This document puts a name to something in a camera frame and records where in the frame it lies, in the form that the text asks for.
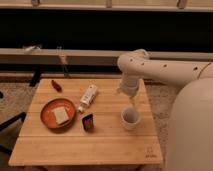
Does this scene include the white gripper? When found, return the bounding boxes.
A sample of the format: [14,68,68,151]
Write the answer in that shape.
[118,75,139,109]

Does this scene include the white bread slice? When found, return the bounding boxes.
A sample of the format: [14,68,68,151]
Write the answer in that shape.
[53,107,69,124]

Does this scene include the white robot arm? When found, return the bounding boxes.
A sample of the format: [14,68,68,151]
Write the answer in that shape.
[117,49,213,171]

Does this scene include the black chair leg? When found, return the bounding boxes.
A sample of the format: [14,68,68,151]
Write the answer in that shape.
[0,112,26,131]

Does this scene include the orange round plate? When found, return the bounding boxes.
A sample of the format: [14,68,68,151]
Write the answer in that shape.
[40,98,76,129]

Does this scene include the white plastic bottle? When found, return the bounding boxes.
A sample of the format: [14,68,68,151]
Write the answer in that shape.
[78,84,98,113]

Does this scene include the white ceramic cup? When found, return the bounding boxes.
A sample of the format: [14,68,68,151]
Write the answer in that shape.
[121,107,141,130]

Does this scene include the red chili pepper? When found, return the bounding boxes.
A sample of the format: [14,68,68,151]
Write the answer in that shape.
[51,80,62,92]

